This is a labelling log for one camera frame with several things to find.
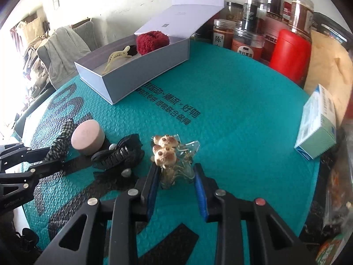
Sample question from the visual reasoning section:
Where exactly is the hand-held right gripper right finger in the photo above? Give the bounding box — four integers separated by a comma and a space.
192, 163, 316, 265

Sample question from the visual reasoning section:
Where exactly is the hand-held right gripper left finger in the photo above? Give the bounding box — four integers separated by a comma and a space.
34, 165, 162, 265

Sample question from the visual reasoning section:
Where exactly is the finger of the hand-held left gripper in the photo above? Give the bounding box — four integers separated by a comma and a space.
6, 159, 64, 196
0, 142, 51, 162

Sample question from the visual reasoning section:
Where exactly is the black white checkered scrunchie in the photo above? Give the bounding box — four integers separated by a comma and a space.
44, 119, 78, 162

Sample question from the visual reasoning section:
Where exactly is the mushroom decorated clear hair clip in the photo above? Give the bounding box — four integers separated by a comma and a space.
150, 134, 200, 189

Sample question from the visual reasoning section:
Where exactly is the black claw hair clip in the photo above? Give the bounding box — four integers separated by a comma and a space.
91, 134, 145, 177

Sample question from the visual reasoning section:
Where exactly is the pink round compact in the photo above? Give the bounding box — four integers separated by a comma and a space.
71, 119, 105, 156

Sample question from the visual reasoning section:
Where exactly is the white gift box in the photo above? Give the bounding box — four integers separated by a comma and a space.
74, 0, 225, 105

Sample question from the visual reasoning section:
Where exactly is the cream hair clip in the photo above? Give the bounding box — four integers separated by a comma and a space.
103, 45, 133, 75

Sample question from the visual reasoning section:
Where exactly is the red fuzzy scrunchie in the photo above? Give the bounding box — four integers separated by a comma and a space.
136, 31, 170, 56

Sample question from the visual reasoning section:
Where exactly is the pile of beige clothes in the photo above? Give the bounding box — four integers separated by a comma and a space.
11, 17, 50, 100

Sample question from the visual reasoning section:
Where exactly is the teal bubble mailer mat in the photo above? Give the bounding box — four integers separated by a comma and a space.
21, 37, 320, 265

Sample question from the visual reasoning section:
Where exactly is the grey hoodie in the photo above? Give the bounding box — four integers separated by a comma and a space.
45, 26, 91, 85

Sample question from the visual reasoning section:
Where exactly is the grey chair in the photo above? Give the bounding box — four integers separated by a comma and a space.
37, 21, 96, 90

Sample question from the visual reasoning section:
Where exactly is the white green medicine box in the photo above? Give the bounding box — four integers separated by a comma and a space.
294, 84, 337, 161

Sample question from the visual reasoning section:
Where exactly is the clear bag of snacks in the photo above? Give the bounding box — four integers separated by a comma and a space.
320, 144, 353, 232

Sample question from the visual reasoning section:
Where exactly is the teal printed carton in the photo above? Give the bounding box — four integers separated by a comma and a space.
316, 235, 353, 265

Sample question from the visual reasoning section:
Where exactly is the red canister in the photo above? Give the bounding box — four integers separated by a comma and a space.
269, 28, 312, 87

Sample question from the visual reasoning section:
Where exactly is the kraft paper bag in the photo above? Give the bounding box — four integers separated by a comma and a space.
303, 30, 353, 125

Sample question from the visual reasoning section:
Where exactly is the cluster of clear plastic jars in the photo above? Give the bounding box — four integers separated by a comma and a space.
194, 0, 315, 61

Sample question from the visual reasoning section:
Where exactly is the black snack bag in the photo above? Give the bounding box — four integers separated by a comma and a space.
312, 11, 349, 45

